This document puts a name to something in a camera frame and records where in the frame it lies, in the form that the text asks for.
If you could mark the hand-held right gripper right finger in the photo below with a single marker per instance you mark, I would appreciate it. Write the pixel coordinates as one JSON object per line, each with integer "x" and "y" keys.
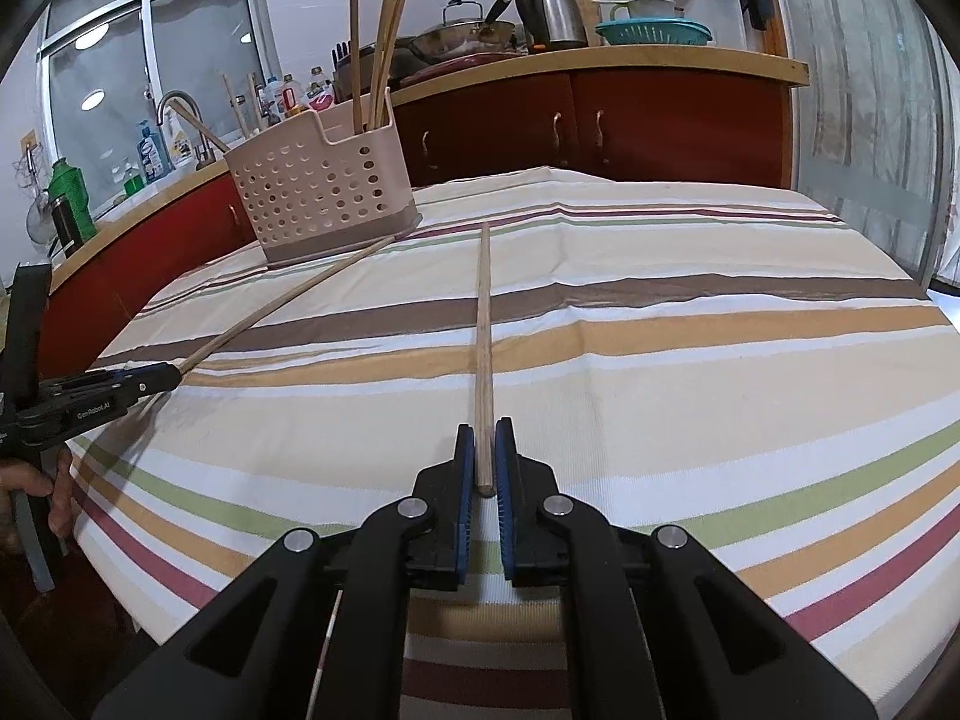
{"x": 502, "y": 532}

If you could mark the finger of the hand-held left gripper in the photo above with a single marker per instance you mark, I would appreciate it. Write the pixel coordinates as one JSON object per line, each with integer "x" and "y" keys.
{"x": 94, "y": 412}
{"x": 112, "y": 379}

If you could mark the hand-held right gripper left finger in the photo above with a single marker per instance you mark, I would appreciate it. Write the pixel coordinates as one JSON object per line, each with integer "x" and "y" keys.
{"x": 466, "y": 480}

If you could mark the wooden chopstick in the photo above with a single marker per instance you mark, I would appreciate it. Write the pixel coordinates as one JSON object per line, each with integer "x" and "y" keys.
{"x": 394, "y": 49}
{"x": 355, "y": 52}
{"x": 232, "y": 105}
{"x": 255, "y": 105}
{"x": 202, "y": 126}
{"x": 300, "y": 296}
{"x": 484, "y": 330}
{"x": 381, "y": 52}

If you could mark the pink perforated utensil holder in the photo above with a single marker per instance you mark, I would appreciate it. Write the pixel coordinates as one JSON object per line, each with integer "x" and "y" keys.
{"x": 322, "y": 187}

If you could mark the person's left hand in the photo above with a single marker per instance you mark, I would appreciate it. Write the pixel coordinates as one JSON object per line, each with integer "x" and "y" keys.
{"x": 56, "y": 491}

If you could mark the hanging metal strainer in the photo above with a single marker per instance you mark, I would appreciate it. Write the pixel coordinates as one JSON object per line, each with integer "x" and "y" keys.
{"x": 36, "y": 217}

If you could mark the green thermos jug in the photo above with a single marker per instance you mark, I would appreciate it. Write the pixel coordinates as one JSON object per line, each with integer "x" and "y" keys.
{"x": 69, "y": 199}

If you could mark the small green bottle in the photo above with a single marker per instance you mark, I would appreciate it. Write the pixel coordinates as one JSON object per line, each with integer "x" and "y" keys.
{"x": 133, "y": 180}

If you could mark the blue dish soap bottle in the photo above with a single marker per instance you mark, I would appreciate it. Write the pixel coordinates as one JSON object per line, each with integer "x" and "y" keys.
{"x": 152, "y": 154}

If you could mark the striped tablecloth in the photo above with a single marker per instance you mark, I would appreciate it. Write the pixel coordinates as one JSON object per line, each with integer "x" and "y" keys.
{"x": 675, "y": 390}

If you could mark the white spray bottle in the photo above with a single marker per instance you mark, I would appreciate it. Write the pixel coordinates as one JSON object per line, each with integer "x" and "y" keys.
{"x": 178, "y": 139}

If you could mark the chrome kitchen faucet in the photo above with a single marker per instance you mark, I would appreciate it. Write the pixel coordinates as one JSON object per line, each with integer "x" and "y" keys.
{"x": 176, "y": 96}

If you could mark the kitchen window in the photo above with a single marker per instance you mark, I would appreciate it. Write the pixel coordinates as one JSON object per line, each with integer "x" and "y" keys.
{"x": 150, "y": 52}

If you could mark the white condiment bottle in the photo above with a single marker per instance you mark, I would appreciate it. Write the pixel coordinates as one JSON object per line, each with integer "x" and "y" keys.
{"x": 268, "y": 97}

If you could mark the yellow oil bottle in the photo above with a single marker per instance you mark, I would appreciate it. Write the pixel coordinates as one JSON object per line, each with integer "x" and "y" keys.
{"x": 289, "y": 94}

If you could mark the knife block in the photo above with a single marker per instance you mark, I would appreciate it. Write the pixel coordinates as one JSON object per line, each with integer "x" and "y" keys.
{"x": 343, "y": 71}

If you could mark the red induction cooktop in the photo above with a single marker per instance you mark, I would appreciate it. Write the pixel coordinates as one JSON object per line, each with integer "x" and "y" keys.
{"x": 450, "y": 66}

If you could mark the steel wok with lid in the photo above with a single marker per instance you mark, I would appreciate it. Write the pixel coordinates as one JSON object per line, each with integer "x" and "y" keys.
{"x": 465, "y": 37}

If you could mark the wooden countertop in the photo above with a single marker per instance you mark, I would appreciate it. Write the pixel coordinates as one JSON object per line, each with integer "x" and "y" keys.
{"x": 675, "y": 60}

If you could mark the steel electric kettle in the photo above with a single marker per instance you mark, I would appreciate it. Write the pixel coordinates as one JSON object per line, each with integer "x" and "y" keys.
{"x": 555, "y": 15}

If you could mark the teal plastic colander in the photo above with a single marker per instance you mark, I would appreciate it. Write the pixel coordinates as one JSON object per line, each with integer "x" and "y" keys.
{"x": 652, "y": 31}

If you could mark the white green-rimmed bowl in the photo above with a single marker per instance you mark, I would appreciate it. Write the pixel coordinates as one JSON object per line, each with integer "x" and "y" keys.
{"x": 645, "y": 9}

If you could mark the white plastic jug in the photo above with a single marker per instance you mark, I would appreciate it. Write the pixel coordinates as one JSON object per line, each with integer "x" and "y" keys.
{"x": 727, "y": 15}

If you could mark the sheer patterned curtain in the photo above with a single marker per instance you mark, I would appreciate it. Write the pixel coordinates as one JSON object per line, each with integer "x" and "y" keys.
{"x": 862, "y": 90}

